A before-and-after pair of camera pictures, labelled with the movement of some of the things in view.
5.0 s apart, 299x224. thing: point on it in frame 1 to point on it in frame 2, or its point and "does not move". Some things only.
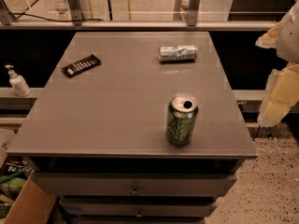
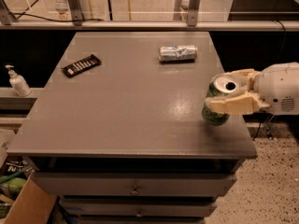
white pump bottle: (19, 82) does not move
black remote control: (80, 65) does not move
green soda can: (182, 110) to (221, 84)
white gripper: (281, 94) to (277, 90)
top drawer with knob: (131, 184) does not move
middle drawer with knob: (136, 206) does not move
